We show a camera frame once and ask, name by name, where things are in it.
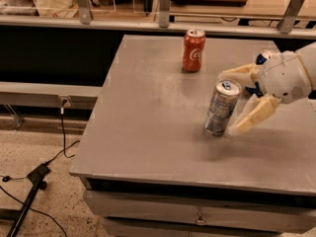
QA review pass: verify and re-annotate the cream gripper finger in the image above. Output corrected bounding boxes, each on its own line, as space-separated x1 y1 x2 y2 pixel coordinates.
217 63 262 89
228 94 280 135

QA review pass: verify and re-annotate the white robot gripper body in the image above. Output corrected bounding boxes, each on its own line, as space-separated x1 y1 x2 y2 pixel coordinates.
257 50 312 104

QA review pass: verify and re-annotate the silver blue redbull can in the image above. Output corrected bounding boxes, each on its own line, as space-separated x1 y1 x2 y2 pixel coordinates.
204 79 242 135

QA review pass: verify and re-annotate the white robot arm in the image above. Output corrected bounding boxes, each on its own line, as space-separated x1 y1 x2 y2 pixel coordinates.
218 42 316 135

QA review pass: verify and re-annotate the blue pepsi can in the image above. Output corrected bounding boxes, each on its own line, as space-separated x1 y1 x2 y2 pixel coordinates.
245 50 277 98

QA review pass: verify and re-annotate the red coca-cola can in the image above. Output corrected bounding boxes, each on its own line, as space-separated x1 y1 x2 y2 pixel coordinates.
183 29 205 72

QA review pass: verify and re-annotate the black tripod leg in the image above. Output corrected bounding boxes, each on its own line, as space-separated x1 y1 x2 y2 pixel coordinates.
7 164 50 237

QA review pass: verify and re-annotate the grey metal rail frame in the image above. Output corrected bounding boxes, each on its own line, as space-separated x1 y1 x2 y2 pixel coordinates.
0 0 316 40

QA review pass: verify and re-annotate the grey cabinet drawer with handle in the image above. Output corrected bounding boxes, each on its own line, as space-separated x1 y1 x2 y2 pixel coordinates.
84 191 316 233

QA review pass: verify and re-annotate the black cable on floor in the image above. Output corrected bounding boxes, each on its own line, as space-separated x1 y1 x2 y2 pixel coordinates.
0 107 81 237

